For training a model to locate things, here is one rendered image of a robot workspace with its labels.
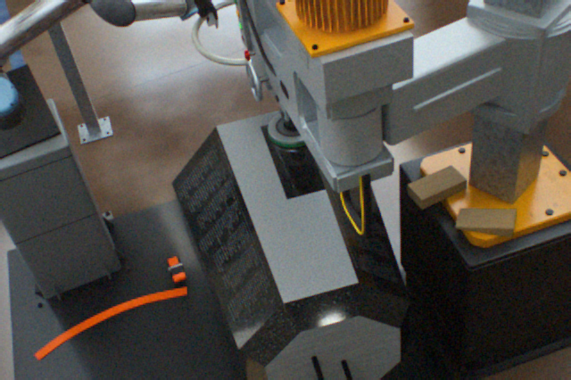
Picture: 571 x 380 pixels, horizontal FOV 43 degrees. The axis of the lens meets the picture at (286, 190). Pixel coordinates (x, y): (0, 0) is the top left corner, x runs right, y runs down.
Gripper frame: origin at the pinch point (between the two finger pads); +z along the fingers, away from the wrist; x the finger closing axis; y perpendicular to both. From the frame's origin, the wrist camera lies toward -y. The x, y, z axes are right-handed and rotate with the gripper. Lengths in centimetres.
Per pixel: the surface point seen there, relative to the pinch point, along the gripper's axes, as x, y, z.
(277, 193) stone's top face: 102, 60, 1
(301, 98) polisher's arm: 119, 53, -49
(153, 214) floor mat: -8, 65, 88
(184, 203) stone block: 58, 76, 23
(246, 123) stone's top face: 63, 38, 4
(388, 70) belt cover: 158, 55, -79
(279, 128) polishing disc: 79, 34, 1
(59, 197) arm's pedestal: 4, 107, 26
